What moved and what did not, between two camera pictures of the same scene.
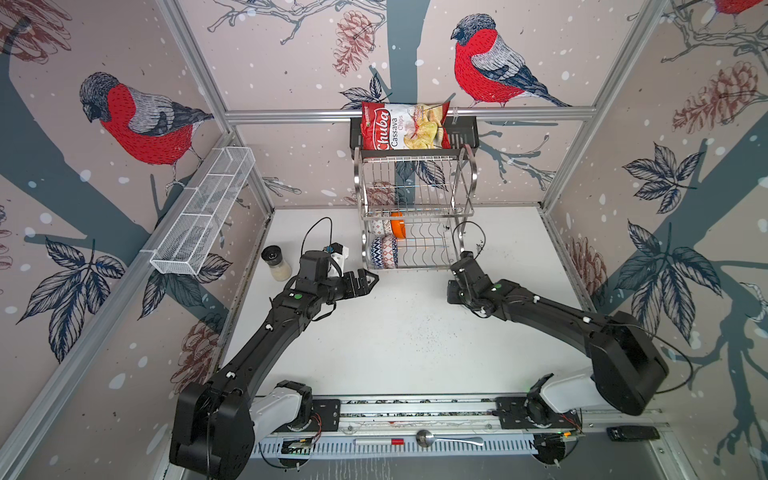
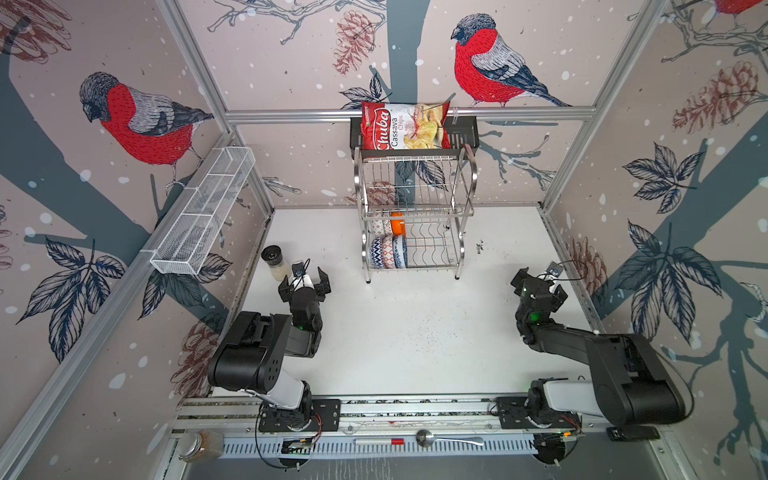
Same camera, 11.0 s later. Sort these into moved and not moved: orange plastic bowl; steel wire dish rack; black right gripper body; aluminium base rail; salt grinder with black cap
Moved: black right gripper body
Not moved: steel wire dish rack; aluminium base rail; salt grinder with black cap; orange plastic bowl
